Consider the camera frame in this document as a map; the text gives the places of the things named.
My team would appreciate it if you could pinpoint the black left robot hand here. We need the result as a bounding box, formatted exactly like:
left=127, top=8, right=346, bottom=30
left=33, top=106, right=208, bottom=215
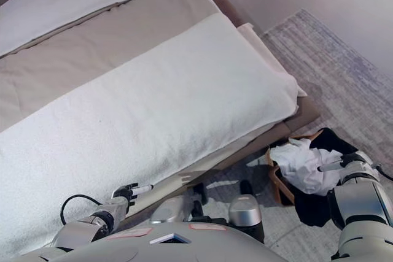
left=111, top=183, right=154, bottom=207

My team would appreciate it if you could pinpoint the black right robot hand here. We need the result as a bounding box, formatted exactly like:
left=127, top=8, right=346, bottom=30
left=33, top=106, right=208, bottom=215
left=317, top=151, right=374, bottom=180

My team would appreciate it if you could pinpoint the white garment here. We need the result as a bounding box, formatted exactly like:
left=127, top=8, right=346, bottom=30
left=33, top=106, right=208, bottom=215
left=269, top=137, right=344, bottom=197

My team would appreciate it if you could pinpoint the wooden laundry basket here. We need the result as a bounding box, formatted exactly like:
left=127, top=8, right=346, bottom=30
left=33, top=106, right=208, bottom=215
left=265, top=129, right=323, bottom=206

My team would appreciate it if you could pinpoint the silver left robot leg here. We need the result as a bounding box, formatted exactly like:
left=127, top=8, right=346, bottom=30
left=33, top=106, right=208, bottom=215
left=150, top=182, right=208, bottom=225

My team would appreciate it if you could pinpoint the silver robot leg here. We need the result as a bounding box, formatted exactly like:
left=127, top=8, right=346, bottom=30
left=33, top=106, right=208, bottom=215
left=228, top=179, right=265, bottom=243
left=150, top=182, right=208, bottom=225

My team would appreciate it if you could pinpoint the grey robot torso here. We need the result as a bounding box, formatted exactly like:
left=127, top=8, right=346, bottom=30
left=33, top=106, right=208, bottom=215
left=18, top=222, right=289, bottom=262

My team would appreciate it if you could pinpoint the white fleece blanket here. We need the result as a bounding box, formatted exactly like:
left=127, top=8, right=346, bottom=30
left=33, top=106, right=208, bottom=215
left=0, top=12, right=300, bottom=260

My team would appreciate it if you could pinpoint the grey striped rug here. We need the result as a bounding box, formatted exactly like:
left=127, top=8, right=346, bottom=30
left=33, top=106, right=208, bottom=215
left=181, top=9, right=393, bottom=262

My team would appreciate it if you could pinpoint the silver right robot leg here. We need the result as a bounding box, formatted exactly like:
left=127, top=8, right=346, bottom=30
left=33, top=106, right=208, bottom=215
left=228, top=179, right=265, bottom=243

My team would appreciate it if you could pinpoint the beige duvet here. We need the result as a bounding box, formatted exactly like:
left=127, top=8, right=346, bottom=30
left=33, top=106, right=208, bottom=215
left=0, top=0, right=308, bottom=134

